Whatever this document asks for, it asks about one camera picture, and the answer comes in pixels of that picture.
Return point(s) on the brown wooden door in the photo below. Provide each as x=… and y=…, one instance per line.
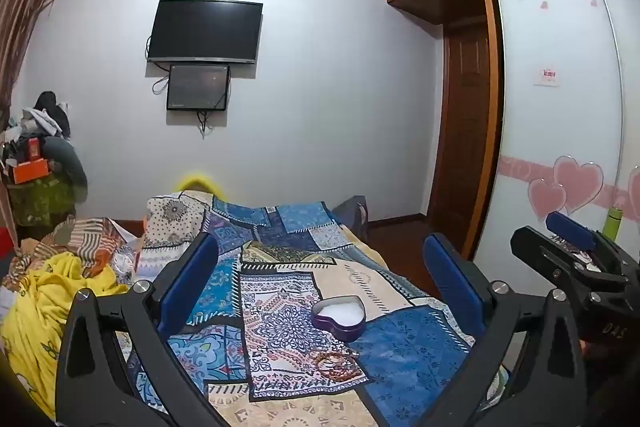
x=462, y=134

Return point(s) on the small dark wall monitor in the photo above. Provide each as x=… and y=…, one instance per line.
x=198, y=88

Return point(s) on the blue patchwork bed blanket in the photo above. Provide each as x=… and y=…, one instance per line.
x=248, y=343

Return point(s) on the purple heart-shaped tin box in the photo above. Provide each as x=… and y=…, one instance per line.
x=344, y=317

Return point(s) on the striped orange cloth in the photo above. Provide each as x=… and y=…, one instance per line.
x=92, y=240

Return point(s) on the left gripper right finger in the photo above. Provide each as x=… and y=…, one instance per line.
x=547, y=386

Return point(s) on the clothes pile on stand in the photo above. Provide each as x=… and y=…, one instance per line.
x=43, y=131

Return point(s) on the wooden wardrobe with white doors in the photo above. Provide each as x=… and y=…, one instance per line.
x=563, y=116

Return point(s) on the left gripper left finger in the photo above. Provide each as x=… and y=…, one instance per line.
x=92, y=385

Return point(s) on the yellow pillow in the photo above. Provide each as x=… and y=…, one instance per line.
x=199, y=182

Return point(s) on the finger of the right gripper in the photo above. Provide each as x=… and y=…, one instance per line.
x=571, y=231
x=546, y=258

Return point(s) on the green bottle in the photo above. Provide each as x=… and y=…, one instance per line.
x=612, y=223

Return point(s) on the dark blue bag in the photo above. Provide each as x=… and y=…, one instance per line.
x=354, y=214

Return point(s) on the yellow cloth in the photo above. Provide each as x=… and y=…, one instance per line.
x=32, y=332

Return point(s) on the black wall television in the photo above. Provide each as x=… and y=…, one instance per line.
x=210, y=31

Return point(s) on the orange box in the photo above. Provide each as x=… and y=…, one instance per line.
x=29, y=171

